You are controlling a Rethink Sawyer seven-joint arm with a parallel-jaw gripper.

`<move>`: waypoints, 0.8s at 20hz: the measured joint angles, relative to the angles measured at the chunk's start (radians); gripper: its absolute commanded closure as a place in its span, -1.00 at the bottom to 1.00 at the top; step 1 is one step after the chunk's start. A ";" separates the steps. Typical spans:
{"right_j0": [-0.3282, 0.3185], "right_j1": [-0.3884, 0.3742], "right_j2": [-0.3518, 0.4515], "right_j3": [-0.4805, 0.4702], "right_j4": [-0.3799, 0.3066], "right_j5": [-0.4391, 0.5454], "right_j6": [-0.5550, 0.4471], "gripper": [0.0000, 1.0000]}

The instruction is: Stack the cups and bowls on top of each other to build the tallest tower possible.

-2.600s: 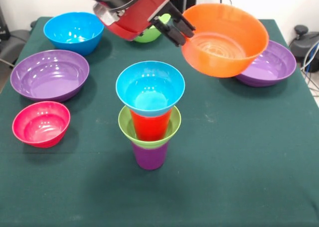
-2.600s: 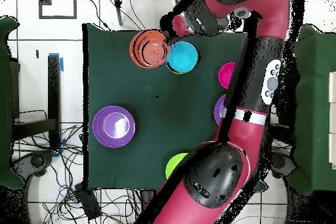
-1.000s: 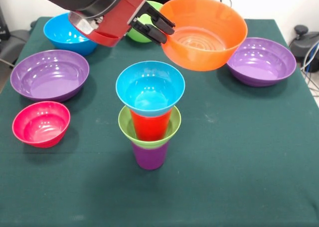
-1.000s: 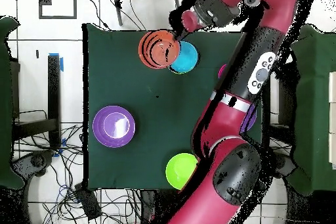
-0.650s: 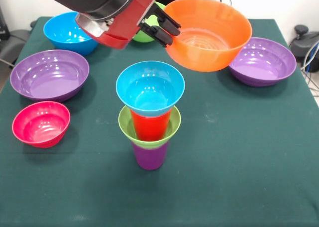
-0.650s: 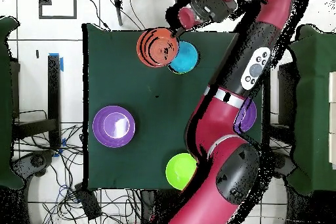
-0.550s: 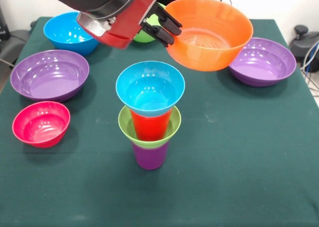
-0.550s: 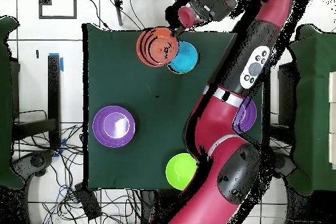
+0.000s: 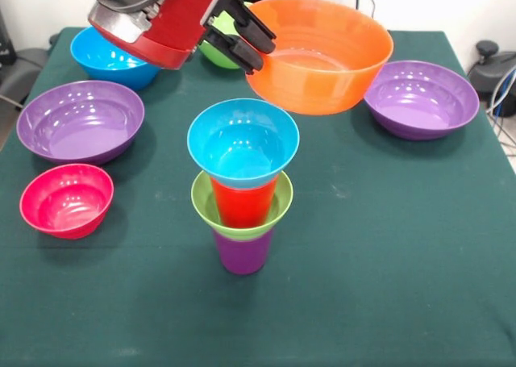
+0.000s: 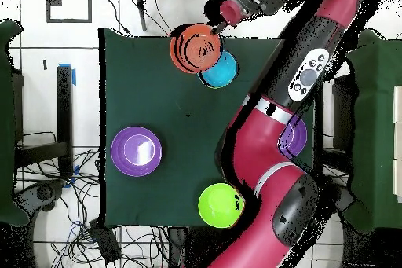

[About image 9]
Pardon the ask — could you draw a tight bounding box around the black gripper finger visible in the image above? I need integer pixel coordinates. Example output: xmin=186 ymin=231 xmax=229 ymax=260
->
xmin=215 ymin=0 xmax=278 ymax=56
xmin=201 ymin=23 xmax=266 ymax=77

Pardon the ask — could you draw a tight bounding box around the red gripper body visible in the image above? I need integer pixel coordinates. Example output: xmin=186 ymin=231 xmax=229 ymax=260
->
xmin=87 ymin=0 xmax=233 ymax=71

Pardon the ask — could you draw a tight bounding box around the small blue bowl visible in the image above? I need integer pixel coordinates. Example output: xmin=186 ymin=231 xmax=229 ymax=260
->
xmin=186 ymin=98 xmax=301 ymax=190

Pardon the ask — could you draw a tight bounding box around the orange bowl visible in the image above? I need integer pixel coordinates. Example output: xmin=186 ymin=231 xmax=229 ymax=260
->
xmin=244 ymin=0 xmax=395 ymax=116

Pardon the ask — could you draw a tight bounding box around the red cup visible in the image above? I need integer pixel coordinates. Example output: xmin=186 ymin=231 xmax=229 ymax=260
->
xmin=210 ymin=173 xmax=279 ymax=229

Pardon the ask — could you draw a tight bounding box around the small green bowl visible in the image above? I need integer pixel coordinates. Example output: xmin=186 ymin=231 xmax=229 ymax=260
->
xmin=190 ymin=169 xmax=294 ymax=241

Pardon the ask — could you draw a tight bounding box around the purple cup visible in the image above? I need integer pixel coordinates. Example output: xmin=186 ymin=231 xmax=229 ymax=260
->
xmin=212 ymin=227 xmax=275 ymax=277

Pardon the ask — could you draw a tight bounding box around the large green bowl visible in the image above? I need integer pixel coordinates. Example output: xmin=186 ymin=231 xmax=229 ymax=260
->
xmin=198 ymin=2 xmax=253 ymax=70

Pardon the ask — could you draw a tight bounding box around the large blue bowl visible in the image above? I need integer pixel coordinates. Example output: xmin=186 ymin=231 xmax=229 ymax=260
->
xmin=69 ymin=26 xmax=162 ymax=90

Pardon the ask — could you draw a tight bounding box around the wide purple bowl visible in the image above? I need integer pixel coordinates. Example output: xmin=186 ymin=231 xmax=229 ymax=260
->
xmin=364 ymin=60 xmax=481 ymax=141
xmin=15 ymin=80 xmax=146 ymax=166

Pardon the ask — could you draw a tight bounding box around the black office chair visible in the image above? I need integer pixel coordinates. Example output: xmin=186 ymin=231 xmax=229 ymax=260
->
xmin=0 ymin=48 xmax=52 ymax=102

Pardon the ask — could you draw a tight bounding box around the pink bowl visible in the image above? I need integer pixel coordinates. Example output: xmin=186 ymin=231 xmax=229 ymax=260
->
xmin=19 ymin=163 xmax=115 ymax=240

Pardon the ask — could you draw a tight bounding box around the black grey machine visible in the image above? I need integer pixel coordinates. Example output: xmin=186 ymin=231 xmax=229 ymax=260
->
xmin=467 ymin=40 xmax=516 ymax=102

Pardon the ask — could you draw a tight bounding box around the dark green tablecloth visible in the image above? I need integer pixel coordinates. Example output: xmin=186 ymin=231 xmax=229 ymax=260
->
xmin=0 ymin=27 xmax=516 ymax=367

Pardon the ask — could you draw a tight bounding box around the white cable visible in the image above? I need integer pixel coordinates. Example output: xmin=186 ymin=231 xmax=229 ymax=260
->
xmin=0 ymin=94 xmax=25 ymax=110

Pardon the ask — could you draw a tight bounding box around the grey cable bundle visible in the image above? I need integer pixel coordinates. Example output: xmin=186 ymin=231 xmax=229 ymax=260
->
xmin=485 ymin=66 xmax=516 ymax=158

